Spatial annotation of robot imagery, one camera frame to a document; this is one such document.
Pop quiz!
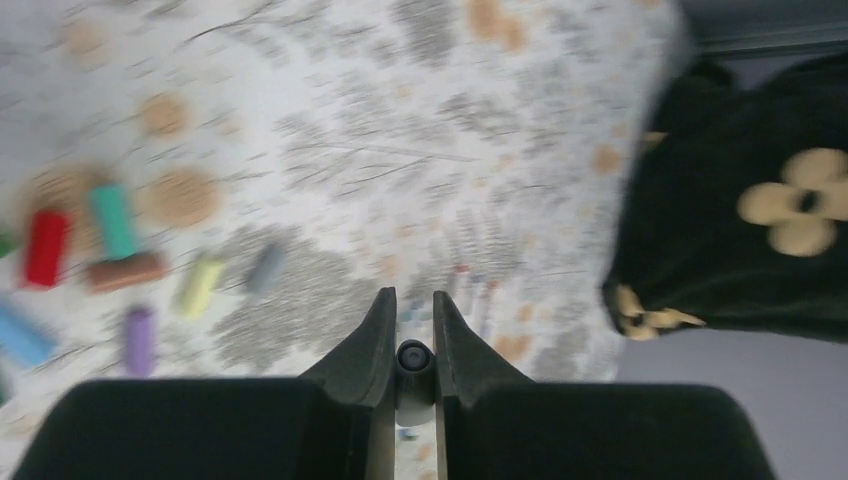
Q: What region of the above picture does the brown marker cap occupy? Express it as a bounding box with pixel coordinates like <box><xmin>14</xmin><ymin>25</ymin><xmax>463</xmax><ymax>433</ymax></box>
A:
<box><xmin>85</xmin><ymin>252</ymin><xmax>168</xmax><ymax>294</ymax></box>

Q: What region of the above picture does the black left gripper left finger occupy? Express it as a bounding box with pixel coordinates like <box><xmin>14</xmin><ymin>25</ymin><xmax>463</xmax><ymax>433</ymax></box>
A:
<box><xmin>14</xmin><ymin>287</ymin><xmax>397</xmax><ymax>479</ymax></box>

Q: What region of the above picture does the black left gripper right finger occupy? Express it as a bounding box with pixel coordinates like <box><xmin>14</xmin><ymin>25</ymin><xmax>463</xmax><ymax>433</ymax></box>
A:
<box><xmin>433</xmin><ymin>291</ymin><xmax>774</xmax><ymax>479</ymax></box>

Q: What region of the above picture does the pale yellow marker cap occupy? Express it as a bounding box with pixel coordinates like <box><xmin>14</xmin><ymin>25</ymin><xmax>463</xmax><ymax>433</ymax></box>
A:
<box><xmin>175</xmin><ymin>255</ymin><xmax>225</xmax><ymax>319</ymax></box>

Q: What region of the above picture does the red marker cap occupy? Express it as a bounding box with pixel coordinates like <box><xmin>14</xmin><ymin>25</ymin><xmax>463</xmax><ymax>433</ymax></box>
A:
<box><xmin>22</xmin><ymin>208</ymin><xmax>70</xmax><ymax>290</ymax></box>

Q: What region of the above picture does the green cap red-end marker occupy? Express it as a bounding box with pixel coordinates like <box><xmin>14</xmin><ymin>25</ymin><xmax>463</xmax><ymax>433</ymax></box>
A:
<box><xmin>446</xmin><ymin>264</ymin><xmax>470</xmax><ymax>303</ymax></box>

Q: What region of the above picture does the black floral plush pillow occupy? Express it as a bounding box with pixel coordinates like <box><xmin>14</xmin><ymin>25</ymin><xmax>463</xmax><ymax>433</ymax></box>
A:
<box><xmin>602</xmin><ymin>53</ymin><xmax>847</xmax><ymax>343</ymax></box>

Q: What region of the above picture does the purple marker cap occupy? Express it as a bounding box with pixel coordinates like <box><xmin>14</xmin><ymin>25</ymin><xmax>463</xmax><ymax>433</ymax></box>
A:
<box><xmin>124</xmin><ymin>306</ymin><xmax>155</xmax><ymax>378</ymax></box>

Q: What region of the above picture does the floral table mat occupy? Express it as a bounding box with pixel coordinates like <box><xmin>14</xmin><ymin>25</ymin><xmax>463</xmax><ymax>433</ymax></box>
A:
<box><xmin>1</xmin><ymin>1</ymin><xmax>691</xmax><ymax>478</ymax></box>

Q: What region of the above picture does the green marker cap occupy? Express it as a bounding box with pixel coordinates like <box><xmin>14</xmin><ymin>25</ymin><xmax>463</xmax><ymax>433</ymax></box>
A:
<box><xmin>0</xmin><ymin>229</ymin><xmax>19</xmax><ymax>259</ymax></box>

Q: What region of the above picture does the light blue marker cap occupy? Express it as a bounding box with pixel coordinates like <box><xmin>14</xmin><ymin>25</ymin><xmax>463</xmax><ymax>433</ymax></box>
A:
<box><xmin>1</xmin><ymin>303</ymin><xmax>56</xmax><ymax>367</ymax></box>

